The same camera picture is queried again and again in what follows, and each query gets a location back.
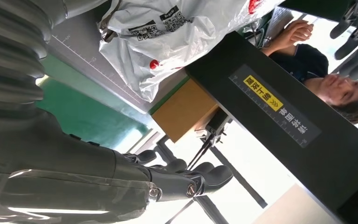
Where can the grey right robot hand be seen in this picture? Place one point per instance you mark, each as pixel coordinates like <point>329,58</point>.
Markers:
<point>58,173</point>

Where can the green conveyor belt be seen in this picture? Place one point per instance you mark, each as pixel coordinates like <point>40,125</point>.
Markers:
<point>83,114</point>

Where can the brown cardboard box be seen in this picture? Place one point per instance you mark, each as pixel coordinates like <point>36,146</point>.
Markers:
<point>182,111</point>

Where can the person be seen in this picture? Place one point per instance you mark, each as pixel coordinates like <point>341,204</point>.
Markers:
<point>305,61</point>

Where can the black scanner column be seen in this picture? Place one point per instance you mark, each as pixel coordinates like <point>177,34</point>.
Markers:
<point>321,160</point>

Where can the black remote controller with antennas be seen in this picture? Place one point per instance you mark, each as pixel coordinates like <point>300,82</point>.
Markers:
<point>217,126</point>

